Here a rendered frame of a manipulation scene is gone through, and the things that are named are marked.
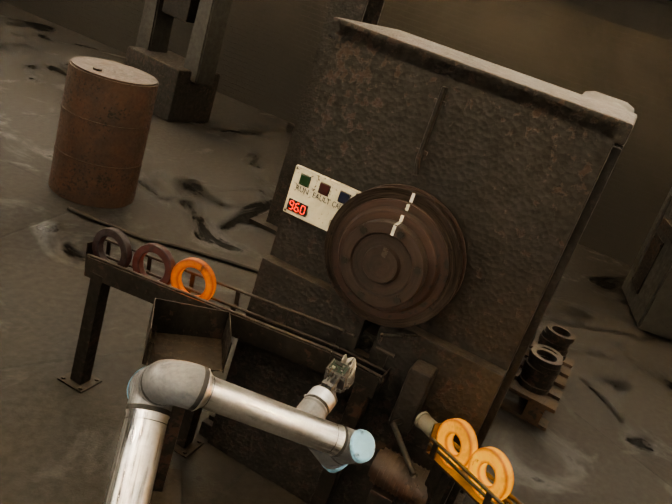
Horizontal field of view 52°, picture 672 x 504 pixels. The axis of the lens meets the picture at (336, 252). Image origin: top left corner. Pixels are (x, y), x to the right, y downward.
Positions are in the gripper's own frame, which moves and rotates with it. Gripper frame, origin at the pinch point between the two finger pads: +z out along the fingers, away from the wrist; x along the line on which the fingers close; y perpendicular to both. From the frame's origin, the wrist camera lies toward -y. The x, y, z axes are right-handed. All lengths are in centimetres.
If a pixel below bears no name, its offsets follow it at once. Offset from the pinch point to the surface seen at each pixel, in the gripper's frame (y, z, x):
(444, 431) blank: -2.0, -6.2, -37.0
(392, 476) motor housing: -21.2, -16.7, -28.0
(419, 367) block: 1.9, 10.1, -20.3
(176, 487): -66, -36, 43
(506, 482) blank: 7, -20, -59
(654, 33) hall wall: -41, 635, -33
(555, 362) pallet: -94, 156, -67
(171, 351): -8, -26, 54
